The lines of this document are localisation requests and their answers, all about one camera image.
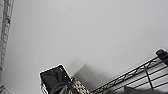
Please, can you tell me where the black wire shelf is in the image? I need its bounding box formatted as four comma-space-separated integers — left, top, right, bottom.
90, 48, 168, 94

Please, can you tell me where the black bag with white print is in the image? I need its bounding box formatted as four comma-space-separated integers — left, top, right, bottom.
39, 64, 73, 94

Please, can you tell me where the grey ladder-like frame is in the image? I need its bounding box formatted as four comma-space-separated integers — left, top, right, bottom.
0, 0, 16, 94

